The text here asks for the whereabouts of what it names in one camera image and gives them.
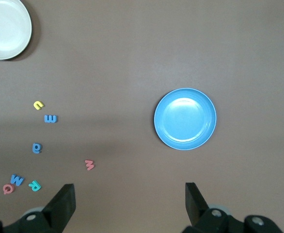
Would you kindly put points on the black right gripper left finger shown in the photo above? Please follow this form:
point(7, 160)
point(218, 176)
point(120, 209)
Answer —
point(59, 208)

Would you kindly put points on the red lowercase m letter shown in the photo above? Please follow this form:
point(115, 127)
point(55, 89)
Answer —
point(89, 165)

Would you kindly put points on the teal uppercase R letter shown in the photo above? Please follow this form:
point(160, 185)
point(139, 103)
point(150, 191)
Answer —
point(35, 186)

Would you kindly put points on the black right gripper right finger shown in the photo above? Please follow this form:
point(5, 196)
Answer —
point(195, 206)

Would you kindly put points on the red uppercase Q letter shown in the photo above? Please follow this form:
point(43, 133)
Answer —
point(5, 190)

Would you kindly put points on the blue lowercase m letter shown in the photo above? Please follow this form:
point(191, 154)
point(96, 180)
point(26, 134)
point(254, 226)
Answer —
point(51, 119)

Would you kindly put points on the yellow lowercase u letter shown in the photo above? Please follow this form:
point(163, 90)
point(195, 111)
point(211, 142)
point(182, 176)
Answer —
point(37, 106)

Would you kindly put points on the beige round plate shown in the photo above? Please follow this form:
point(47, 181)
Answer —
point(4, 29)

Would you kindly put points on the blue lowercase a letter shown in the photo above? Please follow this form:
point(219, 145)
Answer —
point(36, 150)

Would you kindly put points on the blue uppercase M letter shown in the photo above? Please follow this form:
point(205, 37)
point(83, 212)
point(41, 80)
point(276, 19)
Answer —
point(17, 180)

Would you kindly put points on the blue round plate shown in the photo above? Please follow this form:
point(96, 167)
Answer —
point(185, 119)

